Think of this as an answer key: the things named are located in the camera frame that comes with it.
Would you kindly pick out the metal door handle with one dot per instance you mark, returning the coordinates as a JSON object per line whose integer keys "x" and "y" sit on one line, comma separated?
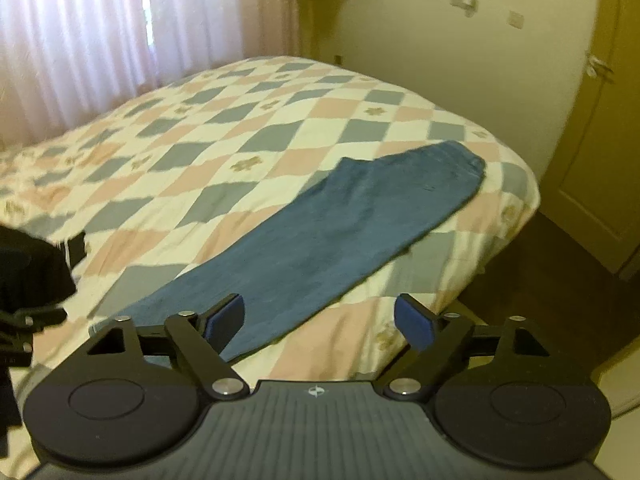
{"x": 597, "y": 68}

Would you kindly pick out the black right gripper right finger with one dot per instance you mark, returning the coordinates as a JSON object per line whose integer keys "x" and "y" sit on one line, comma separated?
{"x": 452, "y": 358}

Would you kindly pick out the wall mounted hook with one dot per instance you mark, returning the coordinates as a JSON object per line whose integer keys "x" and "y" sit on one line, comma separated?
{"x": 469, "y": 7}

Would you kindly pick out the cream wooden door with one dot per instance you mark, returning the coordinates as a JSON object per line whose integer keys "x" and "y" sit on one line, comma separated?
{"x": 591, "y": 187}

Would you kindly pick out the pink sheer window curtain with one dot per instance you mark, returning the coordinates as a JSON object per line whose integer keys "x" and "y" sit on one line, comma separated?
{"x": 65, "y": 62}

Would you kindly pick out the wall light switch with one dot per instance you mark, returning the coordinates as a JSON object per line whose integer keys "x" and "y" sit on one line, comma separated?
{"x": 516, "y": 19}

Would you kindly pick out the black storage bag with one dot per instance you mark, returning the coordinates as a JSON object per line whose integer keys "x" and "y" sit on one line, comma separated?
{"x": 36, "y": 277}

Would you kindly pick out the diamond patterned bed quilt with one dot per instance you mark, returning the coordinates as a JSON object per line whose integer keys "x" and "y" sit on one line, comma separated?
{"x": 171, "y": 179}

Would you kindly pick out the blue denim jeans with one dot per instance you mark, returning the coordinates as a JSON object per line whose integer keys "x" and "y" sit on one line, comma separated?
{"x": 332, "y": 237}

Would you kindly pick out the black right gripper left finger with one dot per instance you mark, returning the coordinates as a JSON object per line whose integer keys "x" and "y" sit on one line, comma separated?
{"x": 177, "y": 360}

